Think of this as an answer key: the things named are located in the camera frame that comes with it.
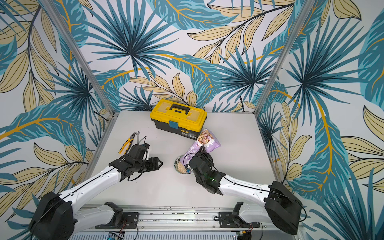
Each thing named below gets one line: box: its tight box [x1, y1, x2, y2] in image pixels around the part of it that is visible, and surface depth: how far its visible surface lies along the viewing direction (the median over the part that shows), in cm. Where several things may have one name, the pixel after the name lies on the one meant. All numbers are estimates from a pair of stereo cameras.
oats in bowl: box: [176, 161, 187, 174], surface depth 90 cm
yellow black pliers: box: [118, 132, 136, 155], surface depth 103 cm
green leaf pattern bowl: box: [174, 155, 194, 174], surface depth 90 cm
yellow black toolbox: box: [150, 99, 208, 141], surface depth 99 cm
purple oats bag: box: [180, 128, 222, 165], surface depth 80 cm
